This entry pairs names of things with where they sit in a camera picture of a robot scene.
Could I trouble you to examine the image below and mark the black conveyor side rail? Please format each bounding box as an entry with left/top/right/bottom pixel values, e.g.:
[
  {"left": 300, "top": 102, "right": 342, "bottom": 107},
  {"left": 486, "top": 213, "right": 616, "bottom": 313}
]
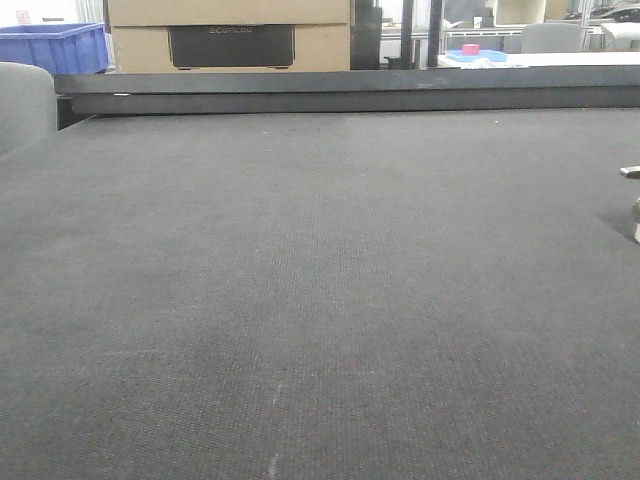
[{"left": 54, "top": 65, "right": 639, "bottom": 116}]

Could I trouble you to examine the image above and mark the grey office chair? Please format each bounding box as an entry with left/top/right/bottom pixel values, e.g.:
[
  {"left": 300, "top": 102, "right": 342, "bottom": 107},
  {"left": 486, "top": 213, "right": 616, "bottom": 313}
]
[{"left": 521, "top": 23, "right": 582, "bottom": 54}]

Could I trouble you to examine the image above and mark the pink block in tray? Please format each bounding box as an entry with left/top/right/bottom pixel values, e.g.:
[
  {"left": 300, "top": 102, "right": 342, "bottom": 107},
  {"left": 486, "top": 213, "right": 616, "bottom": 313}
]
[{"left": 461, "top": 43, "right": 480, "bottom": 56}]

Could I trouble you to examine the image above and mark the white background table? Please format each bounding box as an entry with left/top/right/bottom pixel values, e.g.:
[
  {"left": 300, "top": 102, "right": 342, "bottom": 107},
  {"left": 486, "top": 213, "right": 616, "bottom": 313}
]
[{"left": 438, "top": 51, "right": 640, "bottom": 69}]

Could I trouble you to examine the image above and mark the black vertical post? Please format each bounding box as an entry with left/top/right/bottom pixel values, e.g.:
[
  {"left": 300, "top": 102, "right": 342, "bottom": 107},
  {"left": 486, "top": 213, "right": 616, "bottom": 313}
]
[{"left": 400, "top": 0, "right": 414, "bottom": 70}]

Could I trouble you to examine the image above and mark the dark grey conveyor belt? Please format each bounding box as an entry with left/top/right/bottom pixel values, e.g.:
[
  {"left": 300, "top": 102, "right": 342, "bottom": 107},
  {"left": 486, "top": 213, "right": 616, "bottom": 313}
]
[{"left": 1, "top": 109, "right": 639, "bottom": 479}]

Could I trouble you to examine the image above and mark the blue plastic crate background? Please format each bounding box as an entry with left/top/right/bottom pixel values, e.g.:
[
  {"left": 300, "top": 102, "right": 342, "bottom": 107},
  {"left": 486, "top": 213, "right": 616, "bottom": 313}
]
[{"left": 1, "top": 23, "right": 110, "bottom": 75}]

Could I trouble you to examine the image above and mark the cardboard box with black print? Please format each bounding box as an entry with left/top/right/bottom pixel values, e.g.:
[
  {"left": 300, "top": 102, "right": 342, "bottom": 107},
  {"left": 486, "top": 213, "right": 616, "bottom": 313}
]
[{"left": 107, "top": 1, "right": 354, "bottom": 74}]

